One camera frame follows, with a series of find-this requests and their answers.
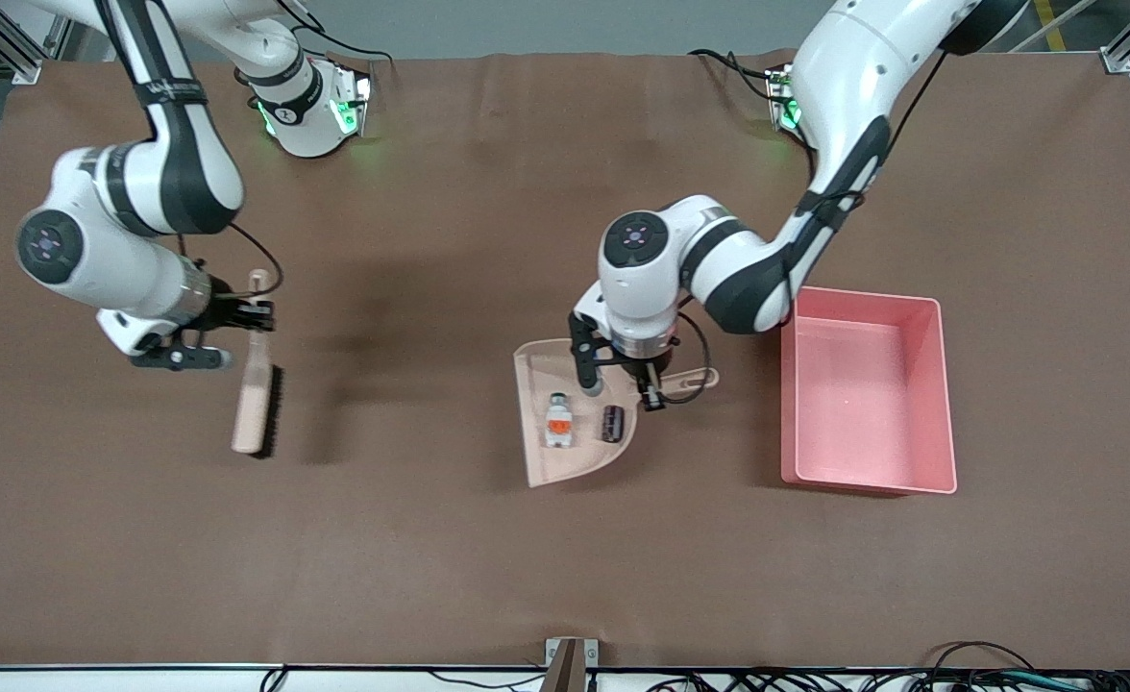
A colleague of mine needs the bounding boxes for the beige hand brush black bristles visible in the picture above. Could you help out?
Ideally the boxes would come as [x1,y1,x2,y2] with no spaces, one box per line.
[231,270,284,457]

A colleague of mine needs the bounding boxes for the white electronic component orange label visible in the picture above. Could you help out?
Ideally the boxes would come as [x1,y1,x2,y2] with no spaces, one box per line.
[545,392,575,450]

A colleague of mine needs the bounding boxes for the beige plastic dustpan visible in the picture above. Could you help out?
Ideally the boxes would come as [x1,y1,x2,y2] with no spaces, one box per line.
[513,338,721,489]

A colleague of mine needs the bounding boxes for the pink plastic bin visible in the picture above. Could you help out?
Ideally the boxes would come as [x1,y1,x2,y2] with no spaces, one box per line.
[780,285,958,497]

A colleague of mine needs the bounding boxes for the brown table cover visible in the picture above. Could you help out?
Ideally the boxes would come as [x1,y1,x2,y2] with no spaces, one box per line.
[0,50,1130,671]

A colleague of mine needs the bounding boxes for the right base connector plate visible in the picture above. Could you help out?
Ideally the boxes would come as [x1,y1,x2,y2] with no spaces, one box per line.
[330,63,375,138]

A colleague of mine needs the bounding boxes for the base connector plate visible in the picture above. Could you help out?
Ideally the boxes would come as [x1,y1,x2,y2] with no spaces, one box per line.
[767,65,804,131]
[330,63,375,138]

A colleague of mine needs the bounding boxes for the left base connector plate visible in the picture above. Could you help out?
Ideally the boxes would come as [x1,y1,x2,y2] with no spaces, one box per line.
[767,65,804,131]

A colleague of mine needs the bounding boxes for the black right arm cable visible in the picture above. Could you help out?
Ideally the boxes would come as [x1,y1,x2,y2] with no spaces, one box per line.
[229,221,284,299]

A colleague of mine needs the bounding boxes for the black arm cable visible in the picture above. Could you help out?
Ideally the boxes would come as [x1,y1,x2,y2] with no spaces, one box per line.
[229,221,284,299]
[661,48,950,407]

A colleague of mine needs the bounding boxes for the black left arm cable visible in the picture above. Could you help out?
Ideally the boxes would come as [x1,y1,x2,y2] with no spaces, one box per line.
[661,48,950,407]

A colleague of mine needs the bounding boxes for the black right base cable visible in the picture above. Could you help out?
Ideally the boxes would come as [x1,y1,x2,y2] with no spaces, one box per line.
[277,0,395,68]

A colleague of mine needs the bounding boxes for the black base cable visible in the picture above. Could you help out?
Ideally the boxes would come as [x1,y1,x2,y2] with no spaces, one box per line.
[688,48,779,105]
[277,0,395,68]

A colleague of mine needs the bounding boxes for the metal bracket with brown post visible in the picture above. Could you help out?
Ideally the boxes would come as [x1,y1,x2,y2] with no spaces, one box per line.
[541,637,600,692]

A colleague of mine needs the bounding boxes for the tangled black cable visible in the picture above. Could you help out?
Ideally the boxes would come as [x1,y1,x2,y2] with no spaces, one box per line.
[647,673,768,692]

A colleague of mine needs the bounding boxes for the upright aluminium frame profile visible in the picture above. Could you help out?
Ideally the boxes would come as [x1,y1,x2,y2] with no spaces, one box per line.
[46,0,83,61]

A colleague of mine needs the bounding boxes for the black left base cable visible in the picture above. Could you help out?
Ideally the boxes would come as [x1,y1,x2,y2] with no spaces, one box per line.
[688,48,779,105]

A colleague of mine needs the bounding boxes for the thin black cable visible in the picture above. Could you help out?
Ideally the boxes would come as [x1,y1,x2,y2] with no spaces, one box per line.
[429,671,547,691]

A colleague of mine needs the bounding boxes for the black looped cable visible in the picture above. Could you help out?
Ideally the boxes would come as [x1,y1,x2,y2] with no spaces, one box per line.
[925,641,1042,679]

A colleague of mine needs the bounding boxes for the teal cable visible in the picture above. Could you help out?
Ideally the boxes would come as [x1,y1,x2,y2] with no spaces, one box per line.
[1002,673,1118,689]

